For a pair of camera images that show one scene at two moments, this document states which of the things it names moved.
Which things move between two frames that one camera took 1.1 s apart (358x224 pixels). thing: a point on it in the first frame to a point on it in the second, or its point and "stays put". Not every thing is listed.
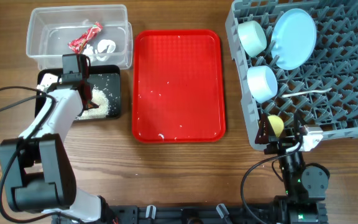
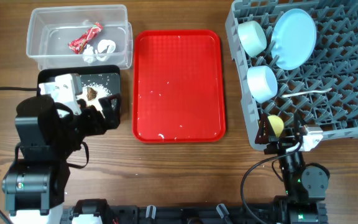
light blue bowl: [263, 82] stays put
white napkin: [105, 48] stays put
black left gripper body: [87, 101] to [88, 119]
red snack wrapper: [77, 45] stays put
